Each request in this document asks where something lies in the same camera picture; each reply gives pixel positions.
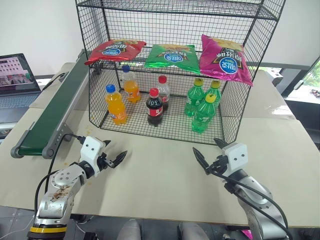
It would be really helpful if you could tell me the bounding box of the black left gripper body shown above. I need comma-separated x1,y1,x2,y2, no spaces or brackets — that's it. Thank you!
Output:
96,152,116,174

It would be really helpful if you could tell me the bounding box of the green chip bag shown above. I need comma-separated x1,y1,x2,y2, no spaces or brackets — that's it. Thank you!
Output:
144,43,202,75

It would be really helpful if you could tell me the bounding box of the cola bottle red cap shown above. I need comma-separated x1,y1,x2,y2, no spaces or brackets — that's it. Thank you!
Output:
145,87,164,128
157,75,171,112

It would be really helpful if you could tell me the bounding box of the black background desk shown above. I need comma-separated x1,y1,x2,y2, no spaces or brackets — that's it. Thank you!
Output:
284,96,320,151

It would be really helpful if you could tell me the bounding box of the green soda bottle yellow cap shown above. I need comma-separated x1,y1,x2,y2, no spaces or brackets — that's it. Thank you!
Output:
184,77,204,118
208,80,223,111
191,93,218,134

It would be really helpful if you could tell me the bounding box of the magenta chip bag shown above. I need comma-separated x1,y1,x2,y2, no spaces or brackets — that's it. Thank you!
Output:
198,33,254,87

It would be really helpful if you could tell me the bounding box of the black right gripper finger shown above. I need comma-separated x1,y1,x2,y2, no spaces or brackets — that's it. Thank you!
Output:
192,147,209,174
213,137,227,151

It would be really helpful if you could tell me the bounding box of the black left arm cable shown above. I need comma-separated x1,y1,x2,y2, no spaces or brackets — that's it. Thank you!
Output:
34,133,85,209

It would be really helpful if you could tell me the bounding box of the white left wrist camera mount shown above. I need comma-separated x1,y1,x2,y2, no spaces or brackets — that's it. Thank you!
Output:
80,135,106,174

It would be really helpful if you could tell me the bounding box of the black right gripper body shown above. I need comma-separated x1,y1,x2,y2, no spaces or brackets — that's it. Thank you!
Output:
206,154,229,176

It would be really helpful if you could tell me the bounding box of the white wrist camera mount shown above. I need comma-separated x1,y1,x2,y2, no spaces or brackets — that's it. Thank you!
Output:
221,142,249,177
80,135,106,174

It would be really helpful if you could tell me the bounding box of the red chip bag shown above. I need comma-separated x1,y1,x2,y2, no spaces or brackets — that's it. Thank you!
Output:
84,39,147,66

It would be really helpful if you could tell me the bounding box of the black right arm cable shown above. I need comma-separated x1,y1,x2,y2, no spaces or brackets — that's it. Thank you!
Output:
219,173,294,240

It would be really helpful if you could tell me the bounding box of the open grey laptop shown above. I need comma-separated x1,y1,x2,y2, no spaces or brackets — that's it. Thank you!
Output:
0,52,42,124

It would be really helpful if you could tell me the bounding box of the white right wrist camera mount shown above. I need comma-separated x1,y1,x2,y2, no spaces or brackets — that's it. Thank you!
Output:
221,142,249,177

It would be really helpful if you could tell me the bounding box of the green conveyor belt grey frame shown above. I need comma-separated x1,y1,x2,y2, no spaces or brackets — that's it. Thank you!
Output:
10,49,94,160

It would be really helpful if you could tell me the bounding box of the dark grey rounded shape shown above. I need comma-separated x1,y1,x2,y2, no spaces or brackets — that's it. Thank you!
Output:
119,218,141,240

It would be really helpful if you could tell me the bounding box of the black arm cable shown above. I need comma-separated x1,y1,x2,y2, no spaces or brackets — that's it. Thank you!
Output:
34,133,85,209
219,173,294,240

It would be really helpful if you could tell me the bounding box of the orange soda bottle blue cap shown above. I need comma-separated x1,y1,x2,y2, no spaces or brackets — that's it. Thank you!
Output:
104,84,128,126
121,65,141,104

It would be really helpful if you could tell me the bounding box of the black wire mesh rack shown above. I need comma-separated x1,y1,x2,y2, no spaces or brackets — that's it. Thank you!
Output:
74,0,287,146

